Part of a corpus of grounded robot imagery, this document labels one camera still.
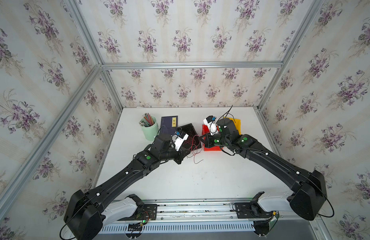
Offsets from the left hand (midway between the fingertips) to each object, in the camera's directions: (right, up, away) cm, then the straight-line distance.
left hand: (191, 153), depth 73 cm
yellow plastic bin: (+34, +14, +28) cm, 46 cm away
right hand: (+5, +7, +3) cm, 9 cm away
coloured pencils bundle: (-28, +16, +22) cm, 39 cm away
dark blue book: (-16, +13, +35) cm, 41 cm away
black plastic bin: (0, +10, +30) cm, 32 cm away
